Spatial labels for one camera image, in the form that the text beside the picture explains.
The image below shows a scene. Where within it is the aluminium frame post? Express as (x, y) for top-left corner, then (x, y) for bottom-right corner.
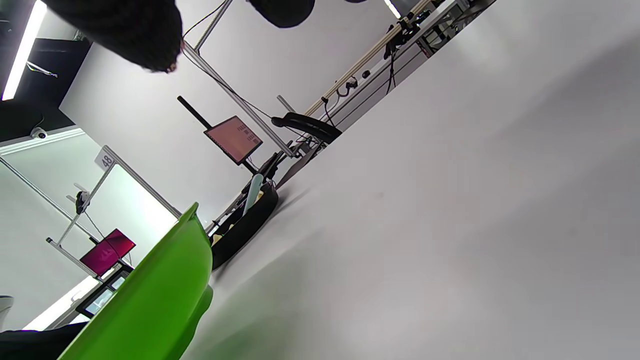
(181, 42), (297, 159)

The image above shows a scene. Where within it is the black round basket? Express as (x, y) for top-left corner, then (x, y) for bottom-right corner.
(210, 182), (280, 271)

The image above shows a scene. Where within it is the dark framed screen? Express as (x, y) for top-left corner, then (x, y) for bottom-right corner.
(75, 266), (135, 320)

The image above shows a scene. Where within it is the black cloth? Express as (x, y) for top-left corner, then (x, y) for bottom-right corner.
(0, 322), (89, 360)

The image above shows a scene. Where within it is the white number sign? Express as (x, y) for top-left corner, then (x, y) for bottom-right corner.
(93, 145), (117, 171)

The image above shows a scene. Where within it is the long ceiling light strip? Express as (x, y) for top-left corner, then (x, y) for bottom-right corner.
(1, 0), (49, 101)

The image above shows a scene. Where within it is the black office chair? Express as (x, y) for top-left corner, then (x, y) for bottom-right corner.
(271, 112), (344, 146)

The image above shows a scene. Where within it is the pale teal utensil handle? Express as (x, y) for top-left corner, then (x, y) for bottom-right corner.
(243, 173), (265, 216)

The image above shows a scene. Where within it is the aluminium frame with sign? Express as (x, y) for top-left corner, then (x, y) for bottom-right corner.
(46, 145), (183, 279)

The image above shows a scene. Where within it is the person's right hand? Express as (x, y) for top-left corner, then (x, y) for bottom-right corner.
(42, 0), (368, 74)

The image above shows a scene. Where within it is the small black mounted camera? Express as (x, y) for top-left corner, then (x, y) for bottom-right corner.
(74, 183), (92, 216)

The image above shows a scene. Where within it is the green plastic bowl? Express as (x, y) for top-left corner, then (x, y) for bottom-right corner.
(57, 201), (215, 360)

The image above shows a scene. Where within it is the monitor with pink screen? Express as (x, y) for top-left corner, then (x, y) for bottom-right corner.
(203, 115), (265, 166)

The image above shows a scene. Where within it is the beige wooden rail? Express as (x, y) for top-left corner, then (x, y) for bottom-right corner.
(304, 0), (437, 119)

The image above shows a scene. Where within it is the black hanging cable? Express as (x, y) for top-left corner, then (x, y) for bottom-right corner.
(384, 40), (401, 96)

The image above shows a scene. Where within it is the monitor with magenta screen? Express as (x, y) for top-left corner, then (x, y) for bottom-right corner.
(79, 228), (137, 277)

